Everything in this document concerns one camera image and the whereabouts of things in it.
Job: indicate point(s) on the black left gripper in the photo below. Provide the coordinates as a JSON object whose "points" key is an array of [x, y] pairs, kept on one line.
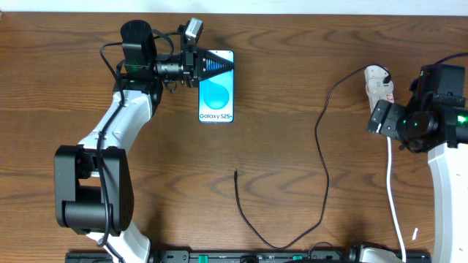
{"points": [[194, 67]]}

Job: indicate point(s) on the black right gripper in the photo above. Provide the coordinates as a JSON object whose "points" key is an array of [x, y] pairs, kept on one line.
{"points": [[386, 119]]}

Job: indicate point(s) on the blue Galaxy smartphone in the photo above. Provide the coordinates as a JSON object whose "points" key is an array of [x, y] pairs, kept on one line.
{"points": [[216, 99]]}

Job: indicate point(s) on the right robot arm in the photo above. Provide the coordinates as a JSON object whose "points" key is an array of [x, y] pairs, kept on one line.
{"points": [[435, 122]]}

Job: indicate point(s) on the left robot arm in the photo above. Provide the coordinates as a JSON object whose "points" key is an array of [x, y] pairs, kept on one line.
{"points": [[93, 188]]}

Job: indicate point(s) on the white USB charger plug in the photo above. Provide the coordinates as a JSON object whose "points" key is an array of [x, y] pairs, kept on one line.
{"points": [[377, 78]]}

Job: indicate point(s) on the white power strip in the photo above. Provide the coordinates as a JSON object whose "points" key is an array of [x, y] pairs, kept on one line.
{"points": [[380, 96]]}

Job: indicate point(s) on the small white paper scrap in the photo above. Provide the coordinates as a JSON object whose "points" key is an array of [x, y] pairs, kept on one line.
{"points": [[415, 233]]}

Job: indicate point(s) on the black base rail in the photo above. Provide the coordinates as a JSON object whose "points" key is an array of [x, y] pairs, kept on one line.
{"points": [[232, 257]]}

